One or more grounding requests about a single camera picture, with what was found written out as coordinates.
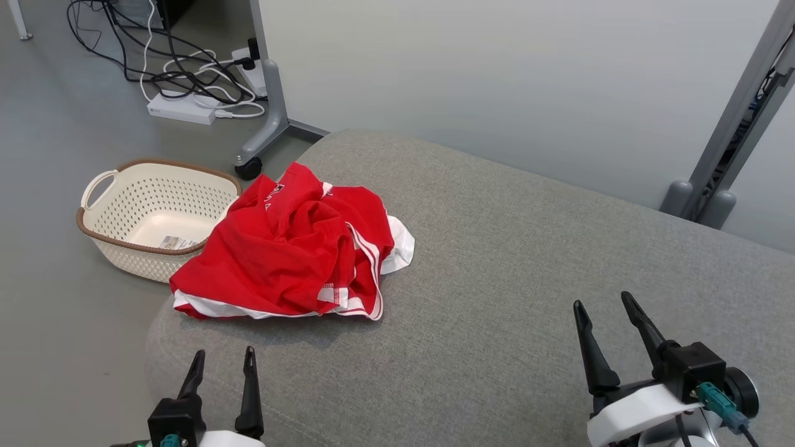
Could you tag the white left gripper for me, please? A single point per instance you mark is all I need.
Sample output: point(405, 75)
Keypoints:
point(230, 441)

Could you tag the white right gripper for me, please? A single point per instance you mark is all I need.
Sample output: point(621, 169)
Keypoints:
point(640, 410)

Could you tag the red basketball jersey white sleeves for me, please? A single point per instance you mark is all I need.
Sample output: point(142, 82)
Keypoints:
point(366, 211)

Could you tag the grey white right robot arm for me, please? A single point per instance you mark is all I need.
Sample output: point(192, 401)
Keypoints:
point(742, 391)

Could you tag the printed paper label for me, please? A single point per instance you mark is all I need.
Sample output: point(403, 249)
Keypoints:
point(177, 243)

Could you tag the cream perforated laundry basket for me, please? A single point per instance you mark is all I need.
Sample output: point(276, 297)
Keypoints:
point(155, 198)

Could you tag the white flat power strip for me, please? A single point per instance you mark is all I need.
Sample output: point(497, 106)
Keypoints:
point(180, 110)

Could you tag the grey partition leg with caster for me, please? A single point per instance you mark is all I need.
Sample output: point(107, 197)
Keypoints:
point(273, 105)

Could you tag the white power strip with sockets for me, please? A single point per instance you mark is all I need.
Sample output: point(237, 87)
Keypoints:
point(254, 77)

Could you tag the black power plug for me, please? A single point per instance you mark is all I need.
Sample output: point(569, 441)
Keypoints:
point(253, 53)

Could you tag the dark computer case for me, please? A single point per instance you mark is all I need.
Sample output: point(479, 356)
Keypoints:
point(174, 9)

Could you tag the white furniture leg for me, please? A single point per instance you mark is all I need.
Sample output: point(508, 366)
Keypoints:
point(18, 18)

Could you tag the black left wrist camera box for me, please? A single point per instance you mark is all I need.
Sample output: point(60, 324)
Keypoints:
point(177, 419)

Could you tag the teal left camera connector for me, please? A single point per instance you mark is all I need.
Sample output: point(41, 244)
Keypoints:
point(170, 441)

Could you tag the teal camera connector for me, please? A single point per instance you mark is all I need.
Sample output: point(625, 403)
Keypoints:
point(170, 441)
point(720, 405)

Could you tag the teal right camera connector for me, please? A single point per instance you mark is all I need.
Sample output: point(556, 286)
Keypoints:
point(720, 405)

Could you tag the grey partition post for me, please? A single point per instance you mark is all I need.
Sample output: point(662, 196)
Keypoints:
point(739, 105)

